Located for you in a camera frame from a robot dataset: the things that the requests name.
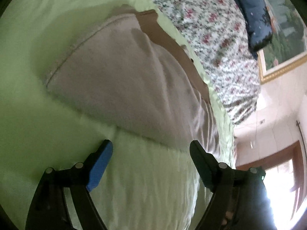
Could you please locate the gold framed landscape painting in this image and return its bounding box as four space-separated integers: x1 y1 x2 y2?
258 0 306 84

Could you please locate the wooden framed window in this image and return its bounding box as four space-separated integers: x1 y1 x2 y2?
236 141 306 229

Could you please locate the red floral white quilt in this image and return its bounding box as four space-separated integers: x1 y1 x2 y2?
152 0 260 125

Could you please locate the light green bed sheet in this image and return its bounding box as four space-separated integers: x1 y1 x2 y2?
0 0 237 230

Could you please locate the beige knit sweater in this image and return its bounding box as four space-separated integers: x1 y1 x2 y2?
45 6 219 154

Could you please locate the dark blue patterned pillow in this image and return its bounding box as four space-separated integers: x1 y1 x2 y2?
234 0 273 59

